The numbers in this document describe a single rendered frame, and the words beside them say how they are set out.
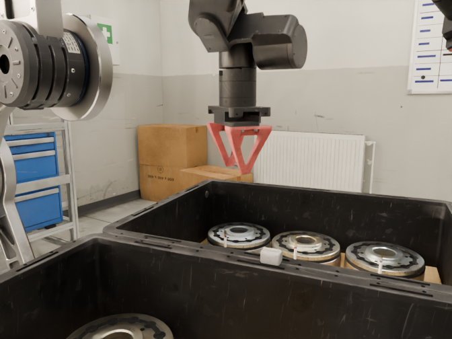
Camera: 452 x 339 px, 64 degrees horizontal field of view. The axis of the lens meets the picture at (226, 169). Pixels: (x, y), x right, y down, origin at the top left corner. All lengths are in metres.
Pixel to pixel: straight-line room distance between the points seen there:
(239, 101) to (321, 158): 2.74
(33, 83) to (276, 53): 0.39
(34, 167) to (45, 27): 1.71
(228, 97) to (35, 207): 1.97
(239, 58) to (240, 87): 0.04
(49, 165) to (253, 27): 2.01
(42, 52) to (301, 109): 2.90
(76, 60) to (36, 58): 0.07
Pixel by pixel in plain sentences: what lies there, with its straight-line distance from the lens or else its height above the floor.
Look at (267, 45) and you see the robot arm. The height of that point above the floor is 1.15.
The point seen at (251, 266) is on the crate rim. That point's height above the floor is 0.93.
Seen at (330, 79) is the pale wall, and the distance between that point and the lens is 3.33.
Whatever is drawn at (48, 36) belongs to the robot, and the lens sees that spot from 0.71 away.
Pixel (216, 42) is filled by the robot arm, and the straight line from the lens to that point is 0.51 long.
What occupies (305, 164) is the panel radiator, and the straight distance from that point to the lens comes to 3.31.
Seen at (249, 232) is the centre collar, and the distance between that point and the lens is 0.59.
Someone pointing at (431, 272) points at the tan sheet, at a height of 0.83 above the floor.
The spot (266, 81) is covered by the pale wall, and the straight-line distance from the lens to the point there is 3.55.
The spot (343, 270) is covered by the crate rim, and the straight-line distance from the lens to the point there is 0.35.
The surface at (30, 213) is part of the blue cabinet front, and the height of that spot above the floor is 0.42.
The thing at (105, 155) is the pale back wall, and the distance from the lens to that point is 3.75.
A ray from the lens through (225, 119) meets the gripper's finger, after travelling 0.53.
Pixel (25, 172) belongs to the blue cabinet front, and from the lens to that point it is 2.34.
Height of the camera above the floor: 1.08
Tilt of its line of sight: 11 degrees down
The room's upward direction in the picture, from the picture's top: straight up
